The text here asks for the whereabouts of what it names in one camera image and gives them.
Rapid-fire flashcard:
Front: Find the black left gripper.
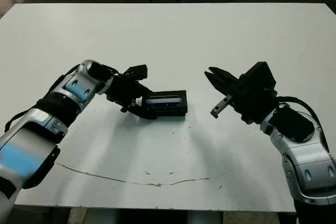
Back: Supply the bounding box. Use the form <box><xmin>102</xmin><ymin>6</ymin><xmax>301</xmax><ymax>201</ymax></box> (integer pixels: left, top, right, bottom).
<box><xmin>106</xmin><ymin>73</ymin><xmax>156</xmax><ymax>120</ymax></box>

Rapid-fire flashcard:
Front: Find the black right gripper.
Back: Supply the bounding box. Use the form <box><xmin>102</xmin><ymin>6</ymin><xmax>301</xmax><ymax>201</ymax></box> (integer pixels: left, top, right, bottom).
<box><xmin>204</xmin><ymin>66</ymin><xmax>278</xmax><ymax>125</ymax></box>

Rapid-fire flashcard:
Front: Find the black box lid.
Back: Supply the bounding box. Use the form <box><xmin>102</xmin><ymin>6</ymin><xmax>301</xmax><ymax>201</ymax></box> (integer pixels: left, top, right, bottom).
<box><xmin>142</xmin><ymin>89</ymin><xmax>188</xmax><ymax>118</ymax></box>

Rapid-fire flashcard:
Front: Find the grey robot left leg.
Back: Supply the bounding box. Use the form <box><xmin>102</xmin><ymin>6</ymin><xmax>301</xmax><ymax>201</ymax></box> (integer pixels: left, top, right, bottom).
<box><xmin>86</xmin><ymin>209</ymin><xmax>119</xmax><ymax>224</ymax></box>

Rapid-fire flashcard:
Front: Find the grey robot leg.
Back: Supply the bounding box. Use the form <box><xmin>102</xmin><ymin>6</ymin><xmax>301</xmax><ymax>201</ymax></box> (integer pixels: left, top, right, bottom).
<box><xmin>86</xmin><ymin>209</ymin><xmax>119</xmax><ymax>224</ymax></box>
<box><xmin>188</xmin><ymin>212</ymin><xmax>224</xmax><ymax>224</ymax></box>

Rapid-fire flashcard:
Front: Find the grey robot right leg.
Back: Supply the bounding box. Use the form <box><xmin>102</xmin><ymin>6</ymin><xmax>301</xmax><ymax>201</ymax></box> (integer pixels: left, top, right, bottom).
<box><xmin>188</xmin><ymin>212</ymin><xmax>224</xmax><ymax>224</ymax></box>

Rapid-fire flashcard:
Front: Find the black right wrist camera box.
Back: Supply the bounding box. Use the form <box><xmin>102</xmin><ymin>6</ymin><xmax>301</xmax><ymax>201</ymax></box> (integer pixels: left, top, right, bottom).
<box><xmin>238</xmin><ymin>61</ymin><xmax>277</xmax><ymax>92</ymax></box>

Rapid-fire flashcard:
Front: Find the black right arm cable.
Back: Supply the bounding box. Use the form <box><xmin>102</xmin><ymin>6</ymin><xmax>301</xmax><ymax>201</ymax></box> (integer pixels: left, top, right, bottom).
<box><xmin>275</xmin><ymin>96</ymin><xmax>323</xmax><ymax>128</ymax></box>

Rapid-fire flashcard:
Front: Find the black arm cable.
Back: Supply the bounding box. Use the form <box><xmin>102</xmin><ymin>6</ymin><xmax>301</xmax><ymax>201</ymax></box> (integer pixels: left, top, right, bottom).
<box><xmin>275</xmin><ymin>96</ymin><xmax>323</xmax><ymax>128</ymax></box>
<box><xmin>4</xmin><ymin>64</ymin><xmax>119</xmax><ymax>133</ymax></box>

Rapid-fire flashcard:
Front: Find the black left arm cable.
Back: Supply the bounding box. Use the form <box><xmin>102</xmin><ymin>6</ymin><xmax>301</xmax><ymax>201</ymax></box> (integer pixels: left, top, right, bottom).
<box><xmin>4</xmin><ymin>64</ymin><xmax>119</xmax><ymax>133</ymax></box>

